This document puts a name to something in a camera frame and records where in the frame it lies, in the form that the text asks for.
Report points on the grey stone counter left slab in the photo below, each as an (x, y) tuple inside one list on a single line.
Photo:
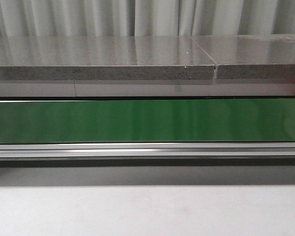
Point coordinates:
[(103, 58)]

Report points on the grey stone counter slab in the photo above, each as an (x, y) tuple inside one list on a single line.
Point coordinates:
[(251, 57), (103, 58)]

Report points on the grey stone counter right slab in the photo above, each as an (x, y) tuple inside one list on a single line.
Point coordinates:
[(251, 57)]

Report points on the green conveyor belt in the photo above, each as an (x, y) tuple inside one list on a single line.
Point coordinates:
[(186, 120)]

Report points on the white pleated curtain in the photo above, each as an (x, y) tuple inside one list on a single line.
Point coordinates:
[(145, 17)]

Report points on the aluminium conveyor frame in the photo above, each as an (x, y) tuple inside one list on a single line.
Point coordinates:
[(147, 150)]

